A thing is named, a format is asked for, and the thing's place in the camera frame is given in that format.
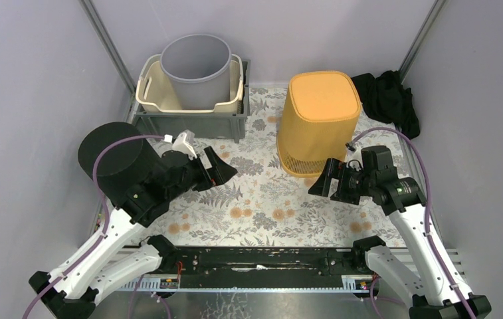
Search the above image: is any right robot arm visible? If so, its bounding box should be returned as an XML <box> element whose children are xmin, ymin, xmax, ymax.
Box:
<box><xmin>308</xmin><ymin>146</ymin><xmax>492</xmax><ymax>318</ymax></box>

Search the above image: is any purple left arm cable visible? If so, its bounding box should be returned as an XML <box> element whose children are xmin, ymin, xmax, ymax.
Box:
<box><xmin>22</xmin><ymin>134</ymin><xmax>166</xmax><ymax>319</ymax></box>

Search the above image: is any yellow slatted waste basket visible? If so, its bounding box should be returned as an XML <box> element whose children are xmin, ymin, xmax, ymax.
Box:
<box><xmin>276</xmin><ymin>70</ymin><xmax>361</xmax><ymax>177</ymax></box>

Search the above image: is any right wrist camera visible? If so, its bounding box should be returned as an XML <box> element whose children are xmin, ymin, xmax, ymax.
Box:
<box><xmin>361</xmin><ymin>146</ymin><xmax>394</xmax><ymax>171</ymax></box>

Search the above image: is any cream perforated plastic basket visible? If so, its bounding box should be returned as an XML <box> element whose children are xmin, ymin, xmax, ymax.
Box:
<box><xmin>135</xmin><ymin>54</ymin><xmax>245</xmax><ymax>114</ymax></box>

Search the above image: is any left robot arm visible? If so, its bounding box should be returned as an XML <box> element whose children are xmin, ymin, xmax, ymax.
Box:
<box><xmin>29</xmin><ymin>147</ymin><xmax>237</xmax><ymax>318</ymax></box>

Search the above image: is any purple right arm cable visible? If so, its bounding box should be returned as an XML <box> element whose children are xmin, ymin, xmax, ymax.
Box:
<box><xmin>344</xmin><ymin>126</ymin><xmax>478</xmax><ymax>319</ymax></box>

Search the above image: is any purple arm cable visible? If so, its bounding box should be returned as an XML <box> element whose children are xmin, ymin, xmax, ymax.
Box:
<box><xmin>344</xmin><ymin>126</ymin><xmax>478</xmax><ymax>319</ymax></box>
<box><xmin>22</xmin><ymin>134</ymin><xmax>166</xmax><ymax>319</ymax></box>

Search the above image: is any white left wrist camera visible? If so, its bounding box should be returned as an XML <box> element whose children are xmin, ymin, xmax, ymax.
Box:
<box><xmin>163</xmin><ymin>130</ymin><xmax>197</xmax><ymax>160</ymax></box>

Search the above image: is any black ribbed waste bin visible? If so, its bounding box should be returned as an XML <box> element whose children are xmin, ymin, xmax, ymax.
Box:
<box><xmin>78</xmin><ymin>122</ymin><xmax>160</xmax><ymax>206</ymax></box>

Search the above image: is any grey plastic crate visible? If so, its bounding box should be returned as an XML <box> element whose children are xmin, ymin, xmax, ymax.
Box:
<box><xmin>130</xmin><ymin>59</ymin><xmax>251</xmax><ymax>143</ymax></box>

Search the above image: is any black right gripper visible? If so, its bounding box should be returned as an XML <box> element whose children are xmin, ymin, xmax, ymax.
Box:
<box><xmin>308</xmin><ymin>158</ymin><xmax>375</xmax><ymax>205</ymax></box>

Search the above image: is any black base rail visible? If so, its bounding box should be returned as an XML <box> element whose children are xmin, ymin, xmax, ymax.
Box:
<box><xmin>97</xmin><ymin>244</ymin><xmax>397</xmax><ymax>292</ymax></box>

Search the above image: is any right aluminium frame post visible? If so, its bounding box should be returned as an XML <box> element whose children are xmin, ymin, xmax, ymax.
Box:
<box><xmin>399</xmin><ymin>0</ymin><xmax>449</xmax><ymax>82</ymax></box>

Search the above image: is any grey round plastic bin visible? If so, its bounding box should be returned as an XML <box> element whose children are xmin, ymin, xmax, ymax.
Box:
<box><xmin>160</xmin><ymin>34</ymin><xmax>232</xmax><ymax>110</ymax></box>

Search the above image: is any black crumpled cloth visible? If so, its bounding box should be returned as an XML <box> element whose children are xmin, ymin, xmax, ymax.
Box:
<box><xmin>352</xmin><ymin>70</ymin><xmax>421</xmax><ymax>140</ymax></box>

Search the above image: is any left aluminium frame post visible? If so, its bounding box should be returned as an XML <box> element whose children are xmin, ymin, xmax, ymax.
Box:
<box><xmin>78</xmin><ymin>0</ymin><xmax>136</xmax><ymax>94</ymax></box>

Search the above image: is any aluminium frame post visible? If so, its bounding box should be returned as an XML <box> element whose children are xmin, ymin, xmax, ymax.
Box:
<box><xmin>78</xmin><ymin>0</ymin><xmax>136</xmax><ymax>94</ymax></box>
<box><xmin>399</xmin><ymin>0</ymin><xmax>449</xmax><ymax>82</ymax></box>

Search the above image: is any floral patterned table mat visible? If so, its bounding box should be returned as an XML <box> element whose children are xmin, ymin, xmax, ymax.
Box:
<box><xmin>129</xmin><ymin>87</ymin><xmax>405</xmax><ymax>247</ymax></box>

